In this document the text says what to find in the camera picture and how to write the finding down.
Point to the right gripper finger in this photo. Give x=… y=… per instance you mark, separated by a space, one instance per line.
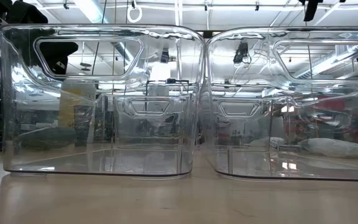
x=312 y=9

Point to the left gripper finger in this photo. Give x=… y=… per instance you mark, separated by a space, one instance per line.
x=67 y=53

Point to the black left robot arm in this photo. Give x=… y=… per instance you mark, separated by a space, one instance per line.
x=26 y=14

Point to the white yellow wipes canister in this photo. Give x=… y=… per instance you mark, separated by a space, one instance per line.
x=68 y=109

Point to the black hanging device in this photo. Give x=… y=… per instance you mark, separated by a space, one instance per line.
x=241 y=51
x=165 y=56

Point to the clear plastic bin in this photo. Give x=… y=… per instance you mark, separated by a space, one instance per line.
x=228 y=77
x=219 y=130
x=120 y=124
x=172 y=62

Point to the red storage rack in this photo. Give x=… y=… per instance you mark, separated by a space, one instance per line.
x=331 y=104

